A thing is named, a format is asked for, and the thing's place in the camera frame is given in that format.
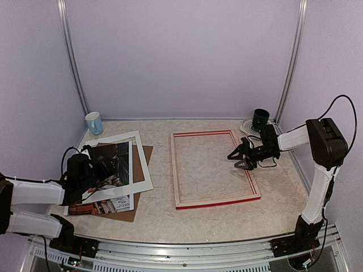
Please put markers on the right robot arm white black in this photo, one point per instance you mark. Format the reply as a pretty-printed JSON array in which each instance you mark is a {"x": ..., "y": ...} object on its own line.
[{"x": 328, "y": 148}]

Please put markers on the left aluminium corner post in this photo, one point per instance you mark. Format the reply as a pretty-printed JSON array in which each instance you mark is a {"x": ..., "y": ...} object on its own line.
[{"x": 66, "y": 32}]

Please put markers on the white patterned plate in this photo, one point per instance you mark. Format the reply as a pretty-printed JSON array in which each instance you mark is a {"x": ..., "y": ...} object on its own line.
[{"x": 246, "y": 127}]

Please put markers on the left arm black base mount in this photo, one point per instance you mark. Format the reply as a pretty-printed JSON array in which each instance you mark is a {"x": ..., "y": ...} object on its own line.
[{"x": 81, "y": 246}]

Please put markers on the light blue mug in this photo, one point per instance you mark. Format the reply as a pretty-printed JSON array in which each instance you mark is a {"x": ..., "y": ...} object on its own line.
[{"x": 94, "y": 123}]

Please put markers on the aluminium front rail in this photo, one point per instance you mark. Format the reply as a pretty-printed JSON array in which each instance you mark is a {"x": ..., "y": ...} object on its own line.
[{"x": 245, "y": 255}]

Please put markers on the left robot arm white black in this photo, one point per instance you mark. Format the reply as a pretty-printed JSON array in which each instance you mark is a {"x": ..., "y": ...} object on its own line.
[{"x": 18, "y": 191}]

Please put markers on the dark green cup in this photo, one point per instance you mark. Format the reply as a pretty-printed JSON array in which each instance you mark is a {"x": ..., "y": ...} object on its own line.
[{"x": 260, "y": 118}]

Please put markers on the aluminium corner post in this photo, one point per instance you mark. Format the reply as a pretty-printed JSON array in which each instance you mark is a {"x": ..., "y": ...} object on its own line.
[
  {"x": 298, "y": 35},
  {"x": 66, "y": 32}
]

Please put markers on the right aluminium corner post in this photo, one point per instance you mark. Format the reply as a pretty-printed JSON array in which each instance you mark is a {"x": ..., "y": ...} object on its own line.
[{"x": 298, "y": 35}]

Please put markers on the white mat board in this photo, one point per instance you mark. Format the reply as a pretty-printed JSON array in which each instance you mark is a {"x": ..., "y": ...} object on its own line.
[{"x": 130, "y": 189}]

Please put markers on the brown backing cardboard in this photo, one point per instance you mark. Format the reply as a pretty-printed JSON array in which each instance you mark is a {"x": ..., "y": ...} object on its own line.
[{"x": 137, "y": 177}]

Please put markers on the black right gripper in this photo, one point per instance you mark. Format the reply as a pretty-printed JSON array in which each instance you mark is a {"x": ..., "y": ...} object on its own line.
[{"x": 249, "y": 166}]

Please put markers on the red wooden picture frame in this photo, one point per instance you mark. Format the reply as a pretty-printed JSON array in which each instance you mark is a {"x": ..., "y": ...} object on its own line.
[{"x": 202, "y": 174}]

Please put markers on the cat photo print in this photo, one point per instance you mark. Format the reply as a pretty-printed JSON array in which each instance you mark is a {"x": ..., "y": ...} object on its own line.
[{"x": 120, "y": 154}]

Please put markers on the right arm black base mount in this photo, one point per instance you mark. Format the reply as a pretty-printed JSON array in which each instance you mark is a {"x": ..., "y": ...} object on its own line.
[{"x": 291, "y": 245}]

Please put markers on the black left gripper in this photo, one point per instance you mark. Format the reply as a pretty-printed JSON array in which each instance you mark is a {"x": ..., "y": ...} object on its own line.
[{"x": 104, "y": 174}]

